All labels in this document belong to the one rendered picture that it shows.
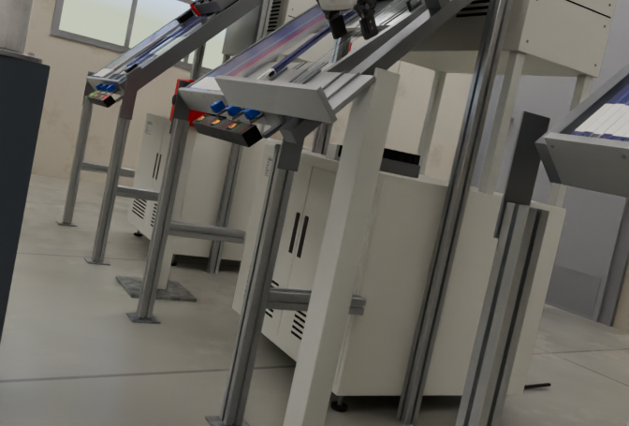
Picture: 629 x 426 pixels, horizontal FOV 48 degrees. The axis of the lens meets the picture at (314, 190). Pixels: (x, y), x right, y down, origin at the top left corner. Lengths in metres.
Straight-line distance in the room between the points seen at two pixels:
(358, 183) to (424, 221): 0.45
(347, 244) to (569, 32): 0.97
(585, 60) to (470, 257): 0.64
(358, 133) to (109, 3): 4.25
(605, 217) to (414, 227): 2.53
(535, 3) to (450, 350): 0.94
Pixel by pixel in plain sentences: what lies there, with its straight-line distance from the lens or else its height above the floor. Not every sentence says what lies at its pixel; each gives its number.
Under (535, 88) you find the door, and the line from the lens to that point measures 4.58.
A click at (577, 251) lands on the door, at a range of 4.27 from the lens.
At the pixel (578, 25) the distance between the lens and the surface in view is 2.09.
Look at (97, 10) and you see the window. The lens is 5.46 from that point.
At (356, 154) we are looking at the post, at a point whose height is 0.65.
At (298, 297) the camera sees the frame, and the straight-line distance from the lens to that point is 1.60.
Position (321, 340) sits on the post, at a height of 0.28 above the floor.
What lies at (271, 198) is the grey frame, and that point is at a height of 0.52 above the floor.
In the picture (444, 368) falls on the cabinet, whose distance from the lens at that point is 1.97.
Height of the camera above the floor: 0.67
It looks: 4 degrees down
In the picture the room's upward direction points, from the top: 12 degrees clockwise
